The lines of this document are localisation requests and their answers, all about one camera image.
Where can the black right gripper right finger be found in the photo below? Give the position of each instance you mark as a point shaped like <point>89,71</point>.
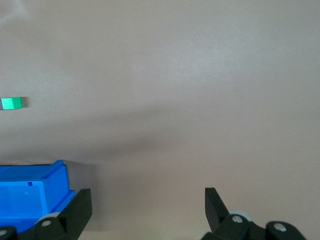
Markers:
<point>220,217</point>

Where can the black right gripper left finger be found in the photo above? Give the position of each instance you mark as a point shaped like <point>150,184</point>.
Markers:
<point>72,215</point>

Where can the small green cube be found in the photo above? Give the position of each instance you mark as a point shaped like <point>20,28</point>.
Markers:
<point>11,103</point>

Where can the blue plastic storage bin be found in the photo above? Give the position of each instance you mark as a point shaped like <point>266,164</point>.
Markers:
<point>25,200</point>

